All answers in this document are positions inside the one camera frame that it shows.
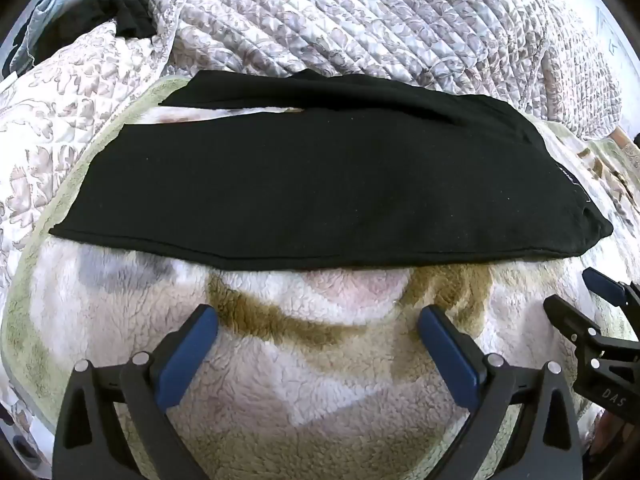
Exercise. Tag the black pants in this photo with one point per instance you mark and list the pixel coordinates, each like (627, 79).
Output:
(300, 185)

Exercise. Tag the white wall frame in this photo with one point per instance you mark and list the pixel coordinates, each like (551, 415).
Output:
(607, 40)

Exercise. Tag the floral fleece blanket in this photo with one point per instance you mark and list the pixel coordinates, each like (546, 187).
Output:
(300, 385)

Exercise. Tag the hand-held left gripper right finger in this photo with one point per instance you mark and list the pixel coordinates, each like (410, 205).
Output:
(447, 360)

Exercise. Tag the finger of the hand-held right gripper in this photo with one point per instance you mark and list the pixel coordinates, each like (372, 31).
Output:
(570, 317)
(605, 285)

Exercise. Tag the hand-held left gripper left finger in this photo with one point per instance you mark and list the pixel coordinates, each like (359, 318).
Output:
(187, 355)

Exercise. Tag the wooden bed frame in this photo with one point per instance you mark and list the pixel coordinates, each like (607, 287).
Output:
(623, 136)

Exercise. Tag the floral quilted bedspread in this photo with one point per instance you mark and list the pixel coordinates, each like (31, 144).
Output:
(350, 20)

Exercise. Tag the light blue cloth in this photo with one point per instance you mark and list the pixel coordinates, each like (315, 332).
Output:
(50, 20)

